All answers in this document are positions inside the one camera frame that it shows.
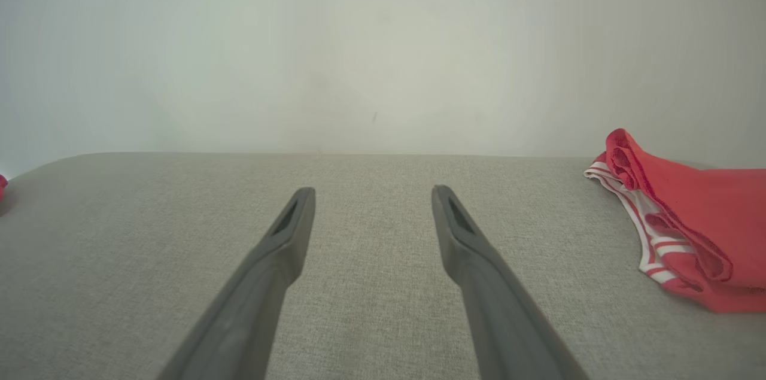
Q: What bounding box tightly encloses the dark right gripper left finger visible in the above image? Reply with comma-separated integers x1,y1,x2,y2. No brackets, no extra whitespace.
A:
157,187,316,380

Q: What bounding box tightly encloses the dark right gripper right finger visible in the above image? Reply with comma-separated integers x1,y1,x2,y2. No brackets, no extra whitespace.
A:
431,184,590,380

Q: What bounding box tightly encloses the red Bulls jersey shirt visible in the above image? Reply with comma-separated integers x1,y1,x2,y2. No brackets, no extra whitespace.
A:
584,128,766,314

